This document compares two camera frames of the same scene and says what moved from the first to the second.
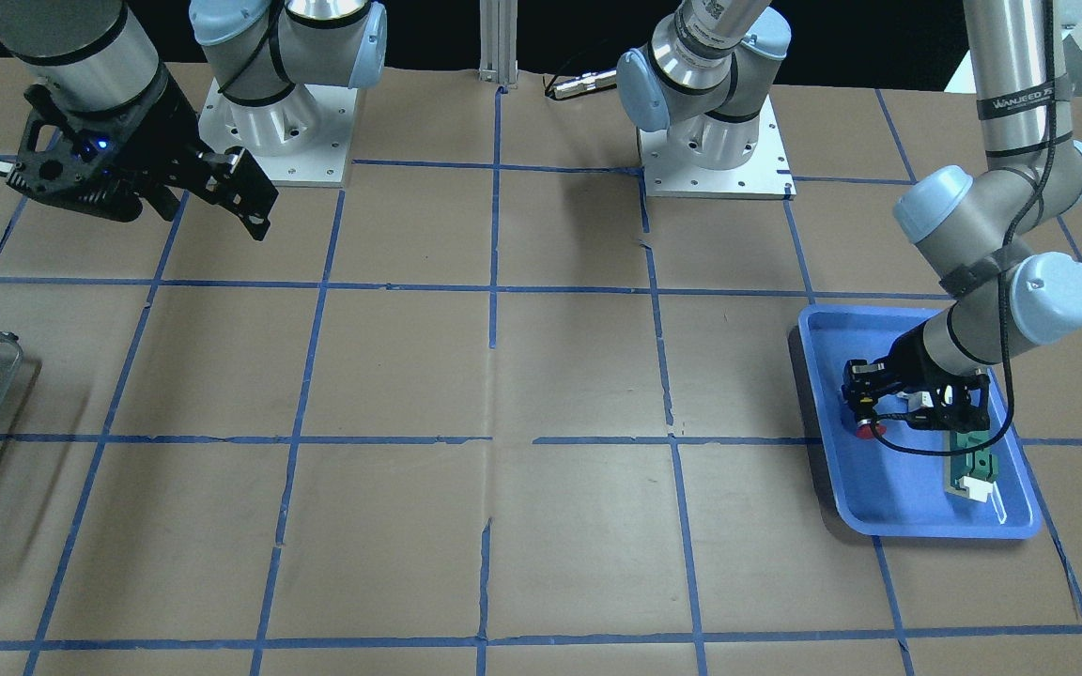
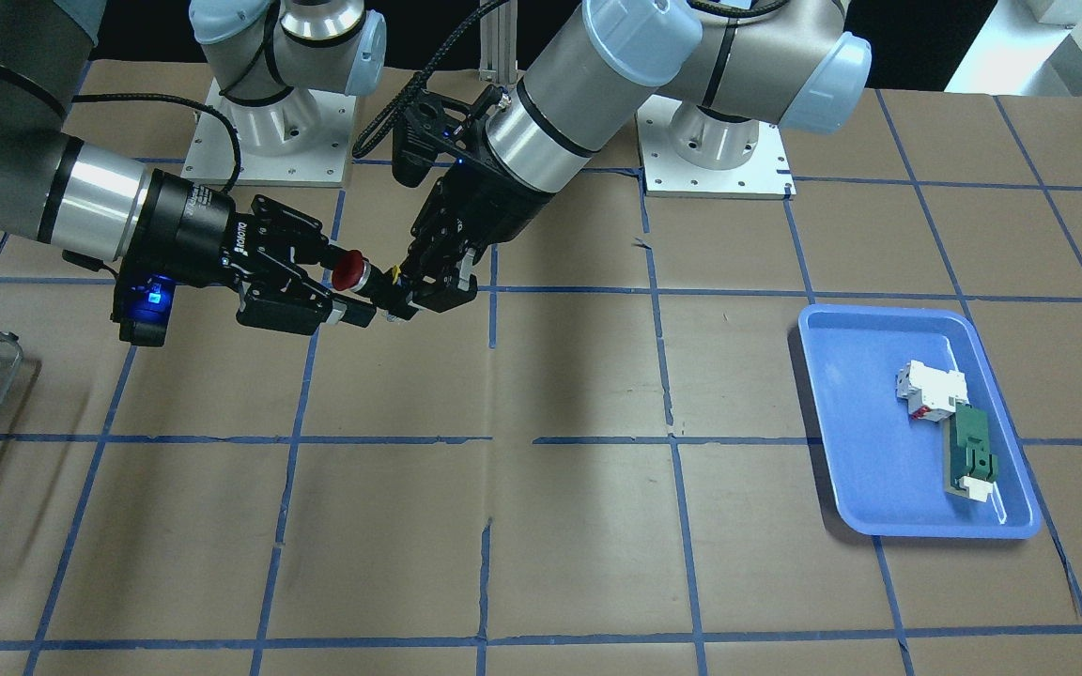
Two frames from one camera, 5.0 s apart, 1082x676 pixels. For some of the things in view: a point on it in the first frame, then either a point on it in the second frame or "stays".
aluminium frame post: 498,28 stays
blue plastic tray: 888,493 stays
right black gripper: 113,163 → 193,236
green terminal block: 973,474 stays
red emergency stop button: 865,429 → 387,289
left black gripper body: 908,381 → 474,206
